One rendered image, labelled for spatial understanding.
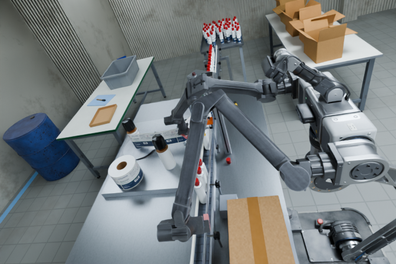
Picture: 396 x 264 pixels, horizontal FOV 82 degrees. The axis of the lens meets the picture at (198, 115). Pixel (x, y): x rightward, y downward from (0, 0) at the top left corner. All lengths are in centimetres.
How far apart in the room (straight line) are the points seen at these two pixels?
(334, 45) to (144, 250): 250
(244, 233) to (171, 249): 53
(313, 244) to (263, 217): 95
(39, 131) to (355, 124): 331
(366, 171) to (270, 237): 45
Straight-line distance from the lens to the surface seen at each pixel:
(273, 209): 113
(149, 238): 155
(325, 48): 279
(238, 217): 112
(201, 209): 146
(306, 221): 211
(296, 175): 79
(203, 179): 142
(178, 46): 596
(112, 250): 164
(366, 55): 298
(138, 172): 173
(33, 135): 350
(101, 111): 305
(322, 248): 201
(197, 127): 80
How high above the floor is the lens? 210
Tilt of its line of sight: 36 degrees down
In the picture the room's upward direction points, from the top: 18 degrees counter-clockwise
